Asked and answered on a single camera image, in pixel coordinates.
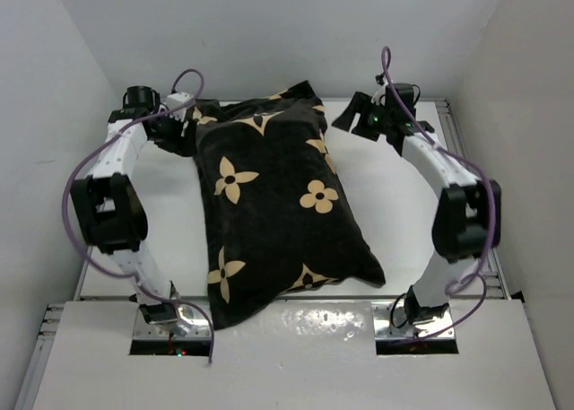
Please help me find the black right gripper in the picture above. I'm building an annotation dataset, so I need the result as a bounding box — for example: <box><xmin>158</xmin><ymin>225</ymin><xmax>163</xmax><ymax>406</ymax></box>
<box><xmin>334</xmin><ymin>92</ymin><xmax>394</xmax><ymax>142</ymax></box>

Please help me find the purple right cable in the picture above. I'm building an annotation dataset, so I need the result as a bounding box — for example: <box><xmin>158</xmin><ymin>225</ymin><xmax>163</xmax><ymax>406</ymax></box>
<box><xmin>379</xmin><ymin>46</ymin><xmax>498</xmax><ymax>344</ymax></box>

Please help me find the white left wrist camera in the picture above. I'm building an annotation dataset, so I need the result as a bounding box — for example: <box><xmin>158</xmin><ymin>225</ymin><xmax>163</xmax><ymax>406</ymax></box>
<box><xmin>164</xmin><ymin>92</ymin><xmax>196</xmax><ymax>113</ymax></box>

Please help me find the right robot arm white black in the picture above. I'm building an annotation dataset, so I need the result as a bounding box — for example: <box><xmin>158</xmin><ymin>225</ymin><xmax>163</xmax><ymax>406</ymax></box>
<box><xmin>333</xmin><ymin>83</ymin><xmax>501</xmax><ymax>326</ymax></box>

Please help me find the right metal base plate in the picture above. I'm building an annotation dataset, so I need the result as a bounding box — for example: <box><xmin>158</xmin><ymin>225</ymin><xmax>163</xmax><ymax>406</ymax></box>
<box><xmin>371</xmin><ymin>300</ymin><xmax>456</xmax><ymax>341</ymax></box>

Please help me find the aluminium rail frame left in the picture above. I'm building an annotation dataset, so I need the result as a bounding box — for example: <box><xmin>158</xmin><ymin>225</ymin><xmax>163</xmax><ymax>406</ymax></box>
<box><xmin>14</xmin><ymin>304</ymin><xmax>64</xmax><ymax>410</ymax></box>

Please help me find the black pillowcase with beige flowers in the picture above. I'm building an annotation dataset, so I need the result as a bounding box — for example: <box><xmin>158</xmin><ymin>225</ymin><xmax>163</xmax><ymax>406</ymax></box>
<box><xmin>187</xmin><ymin>81</ymin><xmax>386</xmax><ymax>329</ymax></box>

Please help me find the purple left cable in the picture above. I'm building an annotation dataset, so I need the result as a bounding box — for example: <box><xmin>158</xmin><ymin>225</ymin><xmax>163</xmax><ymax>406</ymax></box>
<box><xmin>61</xmin><ymin>68</ymin><xmax>215</xmax><ymax>365</ymax></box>

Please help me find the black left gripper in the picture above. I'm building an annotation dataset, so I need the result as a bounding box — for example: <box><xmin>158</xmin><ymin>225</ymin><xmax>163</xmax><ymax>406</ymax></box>
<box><xmin>149</xmin><ymin>109</ymin><xmax>196</xmax><ymax>157</ymax></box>

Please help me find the metal base plate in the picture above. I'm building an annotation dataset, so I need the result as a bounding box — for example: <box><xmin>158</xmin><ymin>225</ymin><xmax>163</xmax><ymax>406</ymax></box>
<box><xmin>133</xmin><ymin>305</ymin><xmax>212</xmax><ymax>341</ymax></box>
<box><xmin>371</xmin><ymin>300</ymin><xmax>456</xmax><ymax>341</ymax></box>

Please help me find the purple cable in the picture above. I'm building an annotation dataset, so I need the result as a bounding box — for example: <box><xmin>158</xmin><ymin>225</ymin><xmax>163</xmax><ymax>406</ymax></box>
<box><xmin>379</xmin><ymin>46</ymin><xmax>498</xmax><ymax>344</ymax></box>
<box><xmin>61</xmin><ymin>68</ymin><xmax>215</xmax><ymax>365</ymax></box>

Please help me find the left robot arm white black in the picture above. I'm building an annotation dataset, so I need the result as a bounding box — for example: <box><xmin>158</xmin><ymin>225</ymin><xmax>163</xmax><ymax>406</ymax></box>
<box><xmin>71</xmin><ymin>86</ymin><xmax>194</xmax><ymax>336</ymax></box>

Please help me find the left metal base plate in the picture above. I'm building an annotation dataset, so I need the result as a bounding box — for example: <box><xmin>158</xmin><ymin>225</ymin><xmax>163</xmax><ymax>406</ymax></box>
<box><xmin>133</xmin><ymin>305</ymin><xmax>212</xmax><ymax>341</ymax></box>

